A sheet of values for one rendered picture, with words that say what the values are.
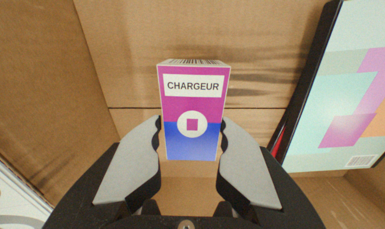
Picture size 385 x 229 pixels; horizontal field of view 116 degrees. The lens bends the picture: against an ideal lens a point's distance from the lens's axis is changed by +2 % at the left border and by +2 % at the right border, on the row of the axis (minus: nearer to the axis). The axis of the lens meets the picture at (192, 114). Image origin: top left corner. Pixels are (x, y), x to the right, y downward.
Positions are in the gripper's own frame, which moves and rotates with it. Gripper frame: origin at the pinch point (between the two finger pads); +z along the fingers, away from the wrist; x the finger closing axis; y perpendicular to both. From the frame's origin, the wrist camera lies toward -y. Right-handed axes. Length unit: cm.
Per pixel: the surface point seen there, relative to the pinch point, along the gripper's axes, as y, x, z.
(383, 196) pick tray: 11.2, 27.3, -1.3
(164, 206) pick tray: 14.1, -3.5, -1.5
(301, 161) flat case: 6.5, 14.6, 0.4
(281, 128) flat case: 2.4, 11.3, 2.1
